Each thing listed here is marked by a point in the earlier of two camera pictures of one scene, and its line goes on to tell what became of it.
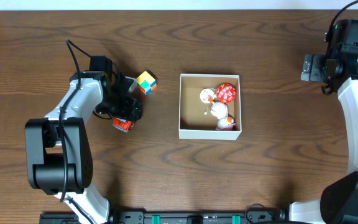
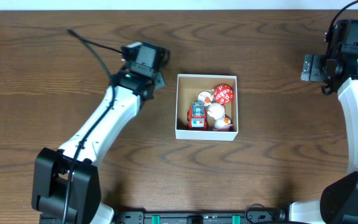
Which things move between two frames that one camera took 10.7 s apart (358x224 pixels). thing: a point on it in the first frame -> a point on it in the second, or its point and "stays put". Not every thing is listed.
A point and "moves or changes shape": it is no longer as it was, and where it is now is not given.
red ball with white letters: (226, 93) moves or changes shape
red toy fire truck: (123, 125) moves or changes shape
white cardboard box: (209, 106) stays put
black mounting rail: (173, 217) stays put
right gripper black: (313, 69) stays put
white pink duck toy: (219, 110) moves or changes shape
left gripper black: (128, 106) -> (160, 81)
